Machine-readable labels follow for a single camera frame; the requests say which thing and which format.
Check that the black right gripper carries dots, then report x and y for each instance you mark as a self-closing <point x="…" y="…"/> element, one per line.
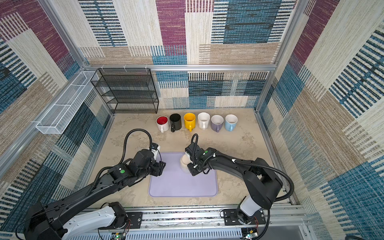
<point x="194" y="172"/>

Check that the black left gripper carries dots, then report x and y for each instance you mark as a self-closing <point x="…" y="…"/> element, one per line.
<point x="159" y="168"/>

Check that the cream upside-down mug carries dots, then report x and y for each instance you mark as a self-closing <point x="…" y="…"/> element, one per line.
<point x="184" y="161"/>

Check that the white faceted ceramic mug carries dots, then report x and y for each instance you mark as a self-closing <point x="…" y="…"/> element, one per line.
<point x="204" y="120"/>

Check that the lavender ceramic mug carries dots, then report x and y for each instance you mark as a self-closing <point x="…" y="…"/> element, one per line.
<point x="217" y="122"/>

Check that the yellow ceramic mug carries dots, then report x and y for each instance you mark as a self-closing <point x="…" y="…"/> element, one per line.
<point x="190" y="121"/>

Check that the white upside-down mug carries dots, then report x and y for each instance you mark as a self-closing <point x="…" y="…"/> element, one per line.
<point x="163" y="123"/>

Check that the black ceramic mug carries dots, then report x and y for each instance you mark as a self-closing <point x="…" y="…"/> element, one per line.
<point x="175" y="122"/>

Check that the light blue ceramic mug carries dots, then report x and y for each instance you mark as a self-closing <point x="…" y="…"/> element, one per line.
<point x="230" y="122"/>

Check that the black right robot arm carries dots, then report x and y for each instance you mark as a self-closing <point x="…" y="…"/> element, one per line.
<point x="264" y="183"/>

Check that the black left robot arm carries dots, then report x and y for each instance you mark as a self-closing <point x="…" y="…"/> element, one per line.
<point x="63" y="219"/>

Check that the lavender silicone mat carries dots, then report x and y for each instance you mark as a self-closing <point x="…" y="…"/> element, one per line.
<point x="176" y="181"/>

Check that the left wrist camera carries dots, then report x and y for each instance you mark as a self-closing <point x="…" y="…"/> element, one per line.
<point x="155" y="150"/>

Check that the black mesh wire shelf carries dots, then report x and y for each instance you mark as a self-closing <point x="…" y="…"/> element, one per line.
<point x="127" y="90"/>

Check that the white wire wall basket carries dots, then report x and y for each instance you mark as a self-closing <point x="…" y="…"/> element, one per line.
<point x="58" y="117"/>

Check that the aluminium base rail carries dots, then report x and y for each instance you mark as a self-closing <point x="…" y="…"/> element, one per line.
<point x="284" y="221"/>

